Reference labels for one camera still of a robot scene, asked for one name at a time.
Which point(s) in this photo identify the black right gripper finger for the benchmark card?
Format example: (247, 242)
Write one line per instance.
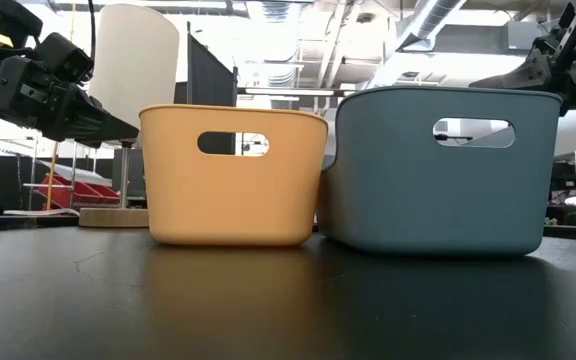
(523, 75)

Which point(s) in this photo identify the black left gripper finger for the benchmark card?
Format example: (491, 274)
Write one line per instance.
(98, 127)

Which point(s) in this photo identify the red storage bins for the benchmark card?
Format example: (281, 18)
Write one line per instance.
(83, 192)

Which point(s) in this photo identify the white shade wooden base lamp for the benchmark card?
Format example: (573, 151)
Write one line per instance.
(135, 60)

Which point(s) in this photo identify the black partition panel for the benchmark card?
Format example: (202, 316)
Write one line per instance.
(210, 80)

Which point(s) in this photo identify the orange plastic bin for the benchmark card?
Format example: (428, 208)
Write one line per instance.
(233, 200)

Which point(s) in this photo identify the blue plastic bin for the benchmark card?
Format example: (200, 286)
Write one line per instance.
(418, 200)

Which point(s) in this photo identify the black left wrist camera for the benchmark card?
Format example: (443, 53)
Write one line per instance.
(65, 57)

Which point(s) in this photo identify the silver ceiling duct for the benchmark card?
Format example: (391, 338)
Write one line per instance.
(428, 20)

